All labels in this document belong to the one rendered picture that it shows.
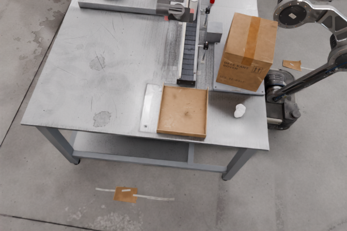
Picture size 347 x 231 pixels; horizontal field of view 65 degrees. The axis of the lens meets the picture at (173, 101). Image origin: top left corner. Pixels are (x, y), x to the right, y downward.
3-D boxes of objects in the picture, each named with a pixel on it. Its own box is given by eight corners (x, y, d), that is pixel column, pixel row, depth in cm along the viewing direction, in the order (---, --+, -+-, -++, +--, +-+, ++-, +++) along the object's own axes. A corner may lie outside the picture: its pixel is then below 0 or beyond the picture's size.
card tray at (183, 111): (162, 85, 158) (163, 81, 155) (207, 89, 158) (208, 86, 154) (156, 132, 143) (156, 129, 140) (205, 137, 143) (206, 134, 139)
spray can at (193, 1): (188, 15, 181) (190, -11, 163) (195, 16, 181) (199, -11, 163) (187, 20, 178) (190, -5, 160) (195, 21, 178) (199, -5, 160)
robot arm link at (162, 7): (184, -12, 114) (185, -11, 122) (157, -15, 114) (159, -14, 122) (180, 18, 118) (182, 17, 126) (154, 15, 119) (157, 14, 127)
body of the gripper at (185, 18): (169, 6, 131) (168, 3, 124) (190, 8, 131) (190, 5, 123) (168, 19, 132) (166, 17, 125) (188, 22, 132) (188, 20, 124)
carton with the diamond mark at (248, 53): (224, 44, 173) (234, 11, 150) (262, 53, 171) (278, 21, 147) (215, 82, 158) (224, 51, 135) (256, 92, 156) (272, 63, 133)
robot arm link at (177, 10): (183, 16, 119) (185, 3, 118) (168, 15, 119) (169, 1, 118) (184, 19, 125) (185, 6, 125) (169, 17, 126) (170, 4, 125)
